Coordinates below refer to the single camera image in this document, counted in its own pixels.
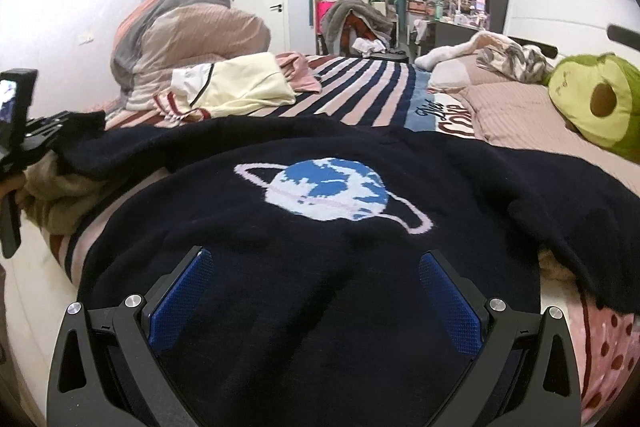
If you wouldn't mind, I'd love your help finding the grey clothes pile on chair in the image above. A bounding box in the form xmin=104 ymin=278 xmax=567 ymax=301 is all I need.
xmin=317 ymin=0 xmax=404 ymax=60

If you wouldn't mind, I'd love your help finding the green avocado plush toy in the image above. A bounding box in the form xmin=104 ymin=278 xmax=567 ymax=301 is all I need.
xmin=546 ymin=53 xmax=639 ymax=162

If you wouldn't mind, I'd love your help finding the pink pillow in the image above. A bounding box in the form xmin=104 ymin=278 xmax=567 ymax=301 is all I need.
xmin=428 ymin=55 xmax=640 ymax=193

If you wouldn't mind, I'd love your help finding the white bed headboard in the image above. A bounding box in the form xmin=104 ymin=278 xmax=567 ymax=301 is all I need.
xmin=503 ymin=0 xmax=639 ymax=65

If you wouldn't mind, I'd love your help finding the rolled pink grey duvet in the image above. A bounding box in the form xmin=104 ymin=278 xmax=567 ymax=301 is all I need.
xmin=110 ymin=0 xmax=271 ymax=112

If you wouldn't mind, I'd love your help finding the striped fleece blanket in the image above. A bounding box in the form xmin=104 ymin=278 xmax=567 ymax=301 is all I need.
xmin=56 ymin=58 xmax=639 ymax=425

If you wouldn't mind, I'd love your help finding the beige knit garment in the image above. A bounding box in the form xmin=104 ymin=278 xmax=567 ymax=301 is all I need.
xmin=18 ymin=152 xmax=122 ymax=235

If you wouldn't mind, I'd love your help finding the patterned crumpled cloth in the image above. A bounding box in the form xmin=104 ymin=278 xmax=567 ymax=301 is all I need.
xmin=476 ymin=42 xmax=553 ymax=84

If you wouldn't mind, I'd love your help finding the navy planet sweater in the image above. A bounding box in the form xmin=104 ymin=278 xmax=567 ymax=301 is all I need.
xmin=58 ymin=117 xmax=639 ymax=426

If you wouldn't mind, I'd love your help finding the cream yellow garment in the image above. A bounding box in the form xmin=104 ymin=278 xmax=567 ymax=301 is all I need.
xmin=167 ymin=52 xmax=296 ymax=117

